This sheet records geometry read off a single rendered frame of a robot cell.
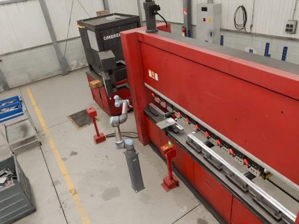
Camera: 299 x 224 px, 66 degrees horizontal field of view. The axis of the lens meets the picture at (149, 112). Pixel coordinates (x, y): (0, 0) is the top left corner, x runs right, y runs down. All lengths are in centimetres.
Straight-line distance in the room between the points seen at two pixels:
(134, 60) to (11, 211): 303
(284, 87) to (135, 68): 264
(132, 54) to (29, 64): 647
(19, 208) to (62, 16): 731
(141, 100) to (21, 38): 635
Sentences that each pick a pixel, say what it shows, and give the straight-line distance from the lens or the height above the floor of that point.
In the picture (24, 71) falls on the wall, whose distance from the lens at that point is 997.
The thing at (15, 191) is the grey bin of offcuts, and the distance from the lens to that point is 407.
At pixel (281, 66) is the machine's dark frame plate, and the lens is 215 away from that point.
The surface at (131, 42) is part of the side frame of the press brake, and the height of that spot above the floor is 215.
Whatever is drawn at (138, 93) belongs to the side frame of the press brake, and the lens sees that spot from 422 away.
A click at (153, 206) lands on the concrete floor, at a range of 382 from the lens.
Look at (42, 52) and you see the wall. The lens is 990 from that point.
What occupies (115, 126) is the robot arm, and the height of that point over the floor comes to 129.
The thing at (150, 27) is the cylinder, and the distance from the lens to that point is 369.
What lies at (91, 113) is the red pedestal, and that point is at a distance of 484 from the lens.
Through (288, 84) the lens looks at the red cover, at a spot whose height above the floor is 225.
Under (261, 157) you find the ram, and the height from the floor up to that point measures 144.
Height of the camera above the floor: 305
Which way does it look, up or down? 31 degrees down
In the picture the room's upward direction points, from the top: 8 degrees counter-clockwise
